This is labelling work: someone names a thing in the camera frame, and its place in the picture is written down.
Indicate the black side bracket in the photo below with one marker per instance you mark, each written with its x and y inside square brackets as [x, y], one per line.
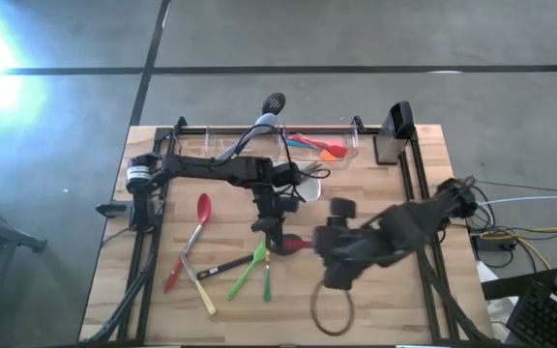
[111, 209]

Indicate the small red spatula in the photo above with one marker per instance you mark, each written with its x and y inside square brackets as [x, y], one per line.
[337, 151]

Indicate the black ladle spoon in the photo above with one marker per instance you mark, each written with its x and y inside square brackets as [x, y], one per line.
[220, 267]

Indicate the grey serving spoon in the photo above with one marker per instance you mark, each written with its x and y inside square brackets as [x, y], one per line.
[265, 123]

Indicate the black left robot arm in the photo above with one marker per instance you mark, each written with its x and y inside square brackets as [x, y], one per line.
[201, 169]

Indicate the lime green spatula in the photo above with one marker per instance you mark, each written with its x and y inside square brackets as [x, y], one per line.
[247, 270]

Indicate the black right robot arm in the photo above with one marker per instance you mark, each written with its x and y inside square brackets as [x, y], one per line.
[428, 212]

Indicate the white plastic bin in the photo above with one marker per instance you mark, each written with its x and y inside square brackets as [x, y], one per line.
[312, 188]

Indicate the white paper bag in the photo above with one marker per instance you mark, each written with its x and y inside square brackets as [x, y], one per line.
[498, 309]

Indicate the black keyboard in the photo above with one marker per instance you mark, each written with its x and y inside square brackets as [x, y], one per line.
[544, 319]

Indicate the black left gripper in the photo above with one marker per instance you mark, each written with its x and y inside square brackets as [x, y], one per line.
[273, 203]

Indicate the black power box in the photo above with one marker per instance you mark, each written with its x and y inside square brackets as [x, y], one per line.
[493, 243]

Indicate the pink silicone spatula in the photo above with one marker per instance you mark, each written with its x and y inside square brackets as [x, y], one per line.
[331, 143]

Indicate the red slotted spoon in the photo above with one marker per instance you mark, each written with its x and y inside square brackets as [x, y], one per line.
[300, 244]

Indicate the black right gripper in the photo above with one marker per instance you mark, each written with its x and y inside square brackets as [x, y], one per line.
[351, 251]

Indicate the clear plastic bin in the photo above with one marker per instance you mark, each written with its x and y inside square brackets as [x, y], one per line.
[211, 140]
[351, 150]

